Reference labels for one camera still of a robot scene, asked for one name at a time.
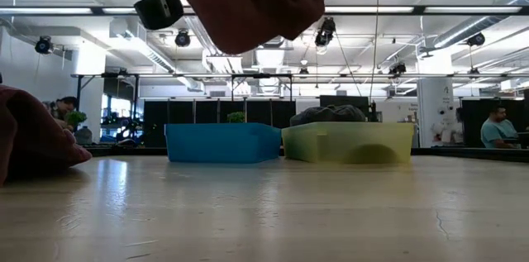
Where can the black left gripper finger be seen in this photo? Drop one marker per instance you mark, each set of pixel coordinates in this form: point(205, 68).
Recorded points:
point(159, 12)

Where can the silver round air duct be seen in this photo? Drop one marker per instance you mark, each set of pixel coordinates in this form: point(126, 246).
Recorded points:
point(475, 26)

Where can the black monitor screen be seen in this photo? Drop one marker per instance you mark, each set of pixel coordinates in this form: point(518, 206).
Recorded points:
point(343, 101)

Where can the black overhead light bar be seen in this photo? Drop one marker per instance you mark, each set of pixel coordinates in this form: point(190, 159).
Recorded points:
point(418, 10)

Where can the green potted plant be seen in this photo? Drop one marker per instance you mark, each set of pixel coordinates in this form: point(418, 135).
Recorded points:
point(76, 117)
point(235, 117)

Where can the dark grey fabric hat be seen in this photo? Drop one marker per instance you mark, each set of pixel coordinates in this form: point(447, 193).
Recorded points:
point(326, 115)

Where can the blue plastic bin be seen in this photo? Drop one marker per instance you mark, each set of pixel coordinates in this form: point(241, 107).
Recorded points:
point(223, 142)

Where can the yellow-green plastic bin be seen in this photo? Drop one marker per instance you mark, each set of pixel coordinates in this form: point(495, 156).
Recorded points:
point(347, 140)

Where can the white room pillar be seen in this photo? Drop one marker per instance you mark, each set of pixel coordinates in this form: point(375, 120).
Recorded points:
point(436, 105)

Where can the black partition wall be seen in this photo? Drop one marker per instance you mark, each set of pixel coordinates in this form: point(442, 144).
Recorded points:
point(182, 113)
point(471, 121)

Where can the clear water jug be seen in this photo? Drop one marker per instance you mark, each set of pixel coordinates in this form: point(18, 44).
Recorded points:
point(83, 136)

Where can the person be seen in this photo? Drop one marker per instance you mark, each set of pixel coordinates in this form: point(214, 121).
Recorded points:
point(498, 130)
point(62, 107)

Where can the black distant metal frame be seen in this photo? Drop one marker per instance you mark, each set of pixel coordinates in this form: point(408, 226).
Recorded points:
point(264, 75)

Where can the black ceiling spotlight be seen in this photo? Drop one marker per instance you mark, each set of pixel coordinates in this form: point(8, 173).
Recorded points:
point(397, 68)
point(473, 71)
point(182, 38)
point(325, 32)
point(43, 45)
point(303, 71)
point(476, 39)

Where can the black table edge rail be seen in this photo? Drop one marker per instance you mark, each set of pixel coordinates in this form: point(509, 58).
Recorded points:
point(463, 152)

